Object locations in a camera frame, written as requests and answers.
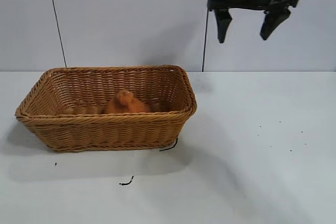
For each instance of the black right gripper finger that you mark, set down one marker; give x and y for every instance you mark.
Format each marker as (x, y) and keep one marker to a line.
(271, 23)
(223, 24)

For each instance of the woven wicker rectangular basket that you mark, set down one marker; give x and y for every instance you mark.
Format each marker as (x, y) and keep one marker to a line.
(105, 132)

